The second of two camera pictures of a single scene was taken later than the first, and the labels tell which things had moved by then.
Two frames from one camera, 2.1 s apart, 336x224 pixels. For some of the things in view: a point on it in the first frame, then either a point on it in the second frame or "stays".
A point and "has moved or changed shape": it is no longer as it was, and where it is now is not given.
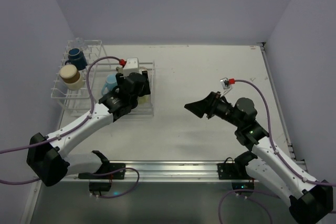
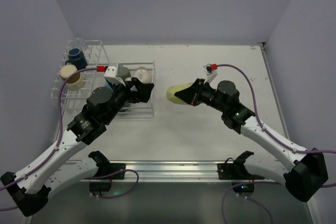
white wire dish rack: x=103 y=80 stays
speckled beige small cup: x=142 y=68 stays
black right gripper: x=212 y=105 -> x=197 y=93
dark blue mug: x=76 y=57 stays
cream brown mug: x=72 y=79 stays
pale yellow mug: x=145 y=99 has moved or changed shape
